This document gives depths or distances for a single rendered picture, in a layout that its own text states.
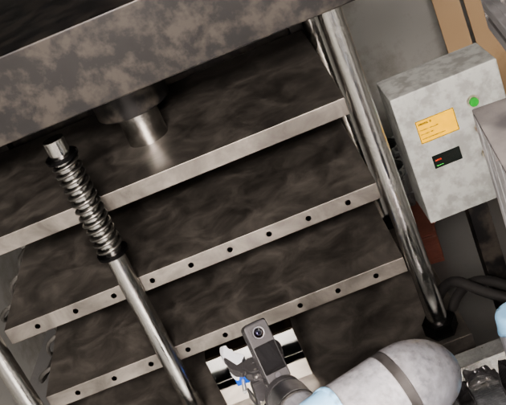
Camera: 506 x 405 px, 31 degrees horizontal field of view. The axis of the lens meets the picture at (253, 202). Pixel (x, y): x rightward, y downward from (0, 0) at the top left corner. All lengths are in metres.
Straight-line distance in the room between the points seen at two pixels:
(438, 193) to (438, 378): 1.43
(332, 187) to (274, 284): 0.37
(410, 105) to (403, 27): 2.49
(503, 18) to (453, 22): 3.46
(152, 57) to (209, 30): 0.15
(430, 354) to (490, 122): 0.42
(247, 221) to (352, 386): 1.39
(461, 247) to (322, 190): 2.01
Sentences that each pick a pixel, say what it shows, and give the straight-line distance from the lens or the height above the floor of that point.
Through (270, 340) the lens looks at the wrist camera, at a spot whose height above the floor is 1.51.
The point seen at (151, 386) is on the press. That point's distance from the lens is 3.00.
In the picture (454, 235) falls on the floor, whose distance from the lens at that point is 4.57.
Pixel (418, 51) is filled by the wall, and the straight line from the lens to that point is 5.00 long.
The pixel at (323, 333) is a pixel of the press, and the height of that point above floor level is 0.79.
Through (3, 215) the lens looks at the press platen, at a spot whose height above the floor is 1.54.
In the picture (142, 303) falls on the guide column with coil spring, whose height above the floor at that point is 1.24.
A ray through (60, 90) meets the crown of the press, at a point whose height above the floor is 1.88.
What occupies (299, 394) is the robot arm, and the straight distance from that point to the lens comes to 1.56.
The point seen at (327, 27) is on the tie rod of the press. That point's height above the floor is 1.76.
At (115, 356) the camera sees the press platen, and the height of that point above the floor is 1.04.
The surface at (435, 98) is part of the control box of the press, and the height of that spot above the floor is 1.43.
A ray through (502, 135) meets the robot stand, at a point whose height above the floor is 2.03.
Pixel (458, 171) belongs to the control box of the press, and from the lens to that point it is 2.59.
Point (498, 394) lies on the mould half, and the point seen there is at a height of 0.92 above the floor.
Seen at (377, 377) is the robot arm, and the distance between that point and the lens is 1.19.
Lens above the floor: 2.42
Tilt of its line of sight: 26 degrees down
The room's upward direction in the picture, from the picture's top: 24 degrees counter-clockwise
